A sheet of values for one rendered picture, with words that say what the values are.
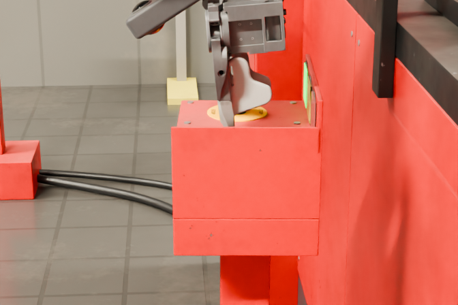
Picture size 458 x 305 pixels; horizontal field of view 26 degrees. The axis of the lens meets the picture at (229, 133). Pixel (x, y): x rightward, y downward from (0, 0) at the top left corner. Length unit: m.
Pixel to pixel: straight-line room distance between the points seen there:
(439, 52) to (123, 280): 1.54
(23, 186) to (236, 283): 1.87
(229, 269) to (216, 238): 0.10
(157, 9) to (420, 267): 0.43
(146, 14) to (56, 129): 2.62
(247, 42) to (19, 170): 2.00
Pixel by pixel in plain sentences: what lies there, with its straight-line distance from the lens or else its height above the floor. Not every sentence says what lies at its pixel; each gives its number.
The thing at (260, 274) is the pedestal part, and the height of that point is 0.60.
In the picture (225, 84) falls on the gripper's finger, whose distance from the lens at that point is 1.05.
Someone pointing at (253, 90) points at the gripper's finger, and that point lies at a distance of 1.06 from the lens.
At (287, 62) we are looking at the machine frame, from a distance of 2.16.
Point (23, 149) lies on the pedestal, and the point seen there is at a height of 0.12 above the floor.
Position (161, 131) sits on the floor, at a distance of 3.58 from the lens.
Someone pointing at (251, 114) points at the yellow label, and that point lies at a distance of 1.19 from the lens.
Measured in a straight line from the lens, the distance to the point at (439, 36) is 1.19.
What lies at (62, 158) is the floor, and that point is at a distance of 3.35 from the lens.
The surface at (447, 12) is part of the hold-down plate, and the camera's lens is 1.29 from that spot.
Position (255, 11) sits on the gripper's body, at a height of 0.93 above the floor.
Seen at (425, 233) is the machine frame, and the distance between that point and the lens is 1.15.
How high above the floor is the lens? 1.14
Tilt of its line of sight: 19 degrees down
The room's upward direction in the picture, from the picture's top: straight up
